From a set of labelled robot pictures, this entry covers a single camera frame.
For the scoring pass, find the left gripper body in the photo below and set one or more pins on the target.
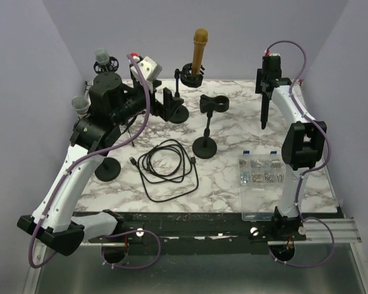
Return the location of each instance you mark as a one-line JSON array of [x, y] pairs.
[[135, 101]]

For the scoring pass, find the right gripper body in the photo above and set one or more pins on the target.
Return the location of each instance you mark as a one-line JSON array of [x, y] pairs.
[[260, 78]]

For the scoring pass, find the black microphone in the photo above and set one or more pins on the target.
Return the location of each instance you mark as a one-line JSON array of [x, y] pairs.
[[264, 110]]

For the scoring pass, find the black clip microphone stand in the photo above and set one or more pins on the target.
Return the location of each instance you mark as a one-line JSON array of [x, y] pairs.
[[205, 147]]

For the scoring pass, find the gold microphone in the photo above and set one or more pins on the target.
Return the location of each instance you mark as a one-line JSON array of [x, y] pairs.
[[200, 40]]

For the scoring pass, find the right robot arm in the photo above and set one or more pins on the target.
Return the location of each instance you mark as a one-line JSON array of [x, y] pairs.
[[304, 142]]

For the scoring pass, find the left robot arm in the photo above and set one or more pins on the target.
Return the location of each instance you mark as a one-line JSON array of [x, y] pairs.
[[53, 222]]

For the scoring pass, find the black round base stand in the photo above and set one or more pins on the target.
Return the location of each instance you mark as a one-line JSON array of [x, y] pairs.
[[108, 170]]

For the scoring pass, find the clear plastic screw box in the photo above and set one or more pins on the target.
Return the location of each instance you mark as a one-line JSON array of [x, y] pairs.
[[264, 186]]

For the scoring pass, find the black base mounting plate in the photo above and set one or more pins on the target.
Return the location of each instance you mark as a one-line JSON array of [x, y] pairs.
[[151, 244]]

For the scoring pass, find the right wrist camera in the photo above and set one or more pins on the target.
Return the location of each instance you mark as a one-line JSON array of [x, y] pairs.
[[268, 53]]

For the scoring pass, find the black tripod shock mount stand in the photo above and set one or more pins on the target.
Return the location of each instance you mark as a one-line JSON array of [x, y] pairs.
[[106, 96]]

